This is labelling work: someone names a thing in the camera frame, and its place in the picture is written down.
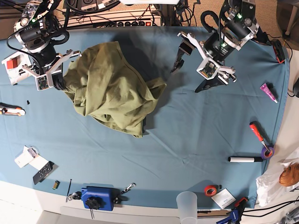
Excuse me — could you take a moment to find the blue clamp mount block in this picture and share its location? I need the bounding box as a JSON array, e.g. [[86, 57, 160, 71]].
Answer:
[[81, 186, 114, 211]]

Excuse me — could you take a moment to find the small green battery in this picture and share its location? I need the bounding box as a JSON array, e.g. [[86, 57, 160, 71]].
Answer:
[[52, 181, 60, 190]]

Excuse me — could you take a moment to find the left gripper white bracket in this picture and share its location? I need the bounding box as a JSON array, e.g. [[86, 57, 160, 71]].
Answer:
[[171, 31, 236, 93]]

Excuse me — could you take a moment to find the brown wooden object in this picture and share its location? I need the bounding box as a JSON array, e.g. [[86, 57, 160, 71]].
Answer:
[[279, 163, 299, 187]]

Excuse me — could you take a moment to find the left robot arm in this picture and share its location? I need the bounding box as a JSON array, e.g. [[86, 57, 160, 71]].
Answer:
[[171, 0, 259, 93]]

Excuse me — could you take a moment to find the silver carabiner clip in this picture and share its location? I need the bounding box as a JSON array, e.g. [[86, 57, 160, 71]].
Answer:
[[121, 182, 136, 194]]

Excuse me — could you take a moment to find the blue black clamp handle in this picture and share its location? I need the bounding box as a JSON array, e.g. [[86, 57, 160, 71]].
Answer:
[[256, 27, 271, 45]]

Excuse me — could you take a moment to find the black white marker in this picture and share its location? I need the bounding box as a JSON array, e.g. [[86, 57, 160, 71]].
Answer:
[[228, 157, 264, 163]]

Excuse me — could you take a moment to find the blue orange bar clamp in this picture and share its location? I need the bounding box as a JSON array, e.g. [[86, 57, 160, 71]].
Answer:
[[216, 197, 248, 224]]

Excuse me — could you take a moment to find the olive green t-shirt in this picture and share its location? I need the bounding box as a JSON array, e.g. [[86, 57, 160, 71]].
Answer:
[[64, 42, 166, 138]]

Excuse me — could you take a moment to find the purple tape roll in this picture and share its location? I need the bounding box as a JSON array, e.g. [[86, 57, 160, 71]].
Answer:
[[261, 147, 275, 160]]

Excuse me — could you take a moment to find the black zip tie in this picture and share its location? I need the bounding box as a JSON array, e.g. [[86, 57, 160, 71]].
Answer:
[[66, 179, 72, 198]]

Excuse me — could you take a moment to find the black remote control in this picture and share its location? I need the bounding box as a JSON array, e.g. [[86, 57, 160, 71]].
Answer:
[[33, 161, 55, 185]]

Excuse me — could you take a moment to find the translucent plastic cup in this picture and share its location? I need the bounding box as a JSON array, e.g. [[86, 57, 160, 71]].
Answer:
[[176, 191, 197, 224]]

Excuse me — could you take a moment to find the purple glue tube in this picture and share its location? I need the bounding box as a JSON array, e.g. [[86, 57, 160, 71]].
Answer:
[[260, 83, 278, 104]]

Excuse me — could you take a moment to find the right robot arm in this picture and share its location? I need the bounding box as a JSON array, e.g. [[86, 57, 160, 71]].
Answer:
[[1, 0, 82, 91]]

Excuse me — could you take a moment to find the white plastic bag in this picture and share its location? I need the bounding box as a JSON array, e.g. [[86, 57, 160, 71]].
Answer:
[[256, 149, 299, 207]]

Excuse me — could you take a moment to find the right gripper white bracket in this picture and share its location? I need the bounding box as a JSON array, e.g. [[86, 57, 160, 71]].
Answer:
[[23, 49, 82, 91]]

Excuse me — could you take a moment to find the red handled screwdriver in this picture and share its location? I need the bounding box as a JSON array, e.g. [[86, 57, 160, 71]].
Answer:
[[249, 122, 269, 150]]

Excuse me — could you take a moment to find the orange white utility knife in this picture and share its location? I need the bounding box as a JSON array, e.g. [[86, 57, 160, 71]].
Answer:
[[0, 103, 26, 116]]

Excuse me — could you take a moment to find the white power strip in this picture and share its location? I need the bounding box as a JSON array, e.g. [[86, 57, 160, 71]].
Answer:
[[68, 8, 163, 28]]

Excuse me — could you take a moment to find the red tape roll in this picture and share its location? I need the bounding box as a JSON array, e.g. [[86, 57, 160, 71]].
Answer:
[[204, 185, 218, 197]]

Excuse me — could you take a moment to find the white paper note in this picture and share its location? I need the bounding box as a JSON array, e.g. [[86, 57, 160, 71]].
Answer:
[[212, 189, 235, 209]]

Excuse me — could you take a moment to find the small red box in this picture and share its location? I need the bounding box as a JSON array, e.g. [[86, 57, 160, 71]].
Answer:
[[6, 58, 18, 70]]

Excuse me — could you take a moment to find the black red corner clamp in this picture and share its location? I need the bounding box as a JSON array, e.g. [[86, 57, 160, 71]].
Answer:
[[271, 39, 285, 63]]

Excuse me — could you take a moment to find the white card packet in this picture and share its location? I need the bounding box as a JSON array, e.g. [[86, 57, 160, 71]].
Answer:
[[14, 146, 49, 170]]

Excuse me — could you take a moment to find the black mouse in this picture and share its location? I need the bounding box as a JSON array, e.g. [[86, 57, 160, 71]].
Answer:
[[293, 78, 299, 98]]

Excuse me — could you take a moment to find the blue table cloth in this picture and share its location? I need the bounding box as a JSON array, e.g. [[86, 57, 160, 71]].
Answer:
[[0, 27, 290, 208]]

